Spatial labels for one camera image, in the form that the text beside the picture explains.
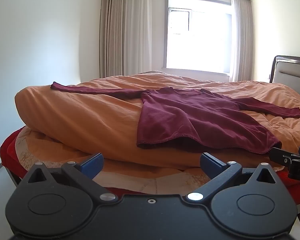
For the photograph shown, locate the orange duvet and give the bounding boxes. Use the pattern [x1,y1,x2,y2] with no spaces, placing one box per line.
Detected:
[15,72,300,170]

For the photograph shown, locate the red bed sheet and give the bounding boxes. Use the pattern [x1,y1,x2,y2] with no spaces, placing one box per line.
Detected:
[0,128,27,178]

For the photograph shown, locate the dark wood padded headboard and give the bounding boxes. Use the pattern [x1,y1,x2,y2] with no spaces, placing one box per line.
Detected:
[269,55,300,83]

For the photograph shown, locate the bright window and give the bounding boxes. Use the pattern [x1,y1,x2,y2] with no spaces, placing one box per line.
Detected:
[166,0,236,76]

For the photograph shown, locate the maroon long sleeve shirt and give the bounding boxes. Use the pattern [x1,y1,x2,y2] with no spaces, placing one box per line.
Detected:
[51,82,300,154]

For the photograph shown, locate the beige curtain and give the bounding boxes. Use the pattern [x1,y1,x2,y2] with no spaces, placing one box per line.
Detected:
[231,0,254,82]
[99,0,152,77]

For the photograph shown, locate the beige left curtain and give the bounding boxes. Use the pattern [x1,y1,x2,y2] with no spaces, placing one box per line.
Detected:
[99,0,152,77]

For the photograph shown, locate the beige right curtain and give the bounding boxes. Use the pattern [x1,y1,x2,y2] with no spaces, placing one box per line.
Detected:
[231,0,254,82]

